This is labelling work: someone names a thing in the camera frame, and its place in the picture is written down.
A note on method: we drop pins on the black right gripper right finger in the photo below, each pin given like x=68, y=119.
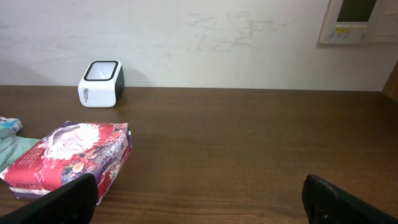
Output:
x=326, y=203

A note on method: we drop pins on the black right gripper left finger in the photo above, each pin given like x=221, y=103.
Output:
x=74, y=202

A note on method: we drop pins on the beige wall control panel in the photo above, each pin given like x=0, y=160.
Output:
x=360, y=22

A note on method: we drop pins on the white barcode scanner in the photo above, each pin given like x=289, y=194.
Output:
x=102, y=84

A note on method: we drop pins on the red purple tissue pack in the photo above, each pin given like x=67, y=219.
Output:
x=67, y=153

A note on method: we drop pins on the teal tissue packet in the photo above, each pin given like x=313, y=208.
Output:
x=11, y=124

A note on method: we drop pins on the green wet wipes pack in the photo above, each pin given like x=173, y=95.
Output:
x=13, y=147

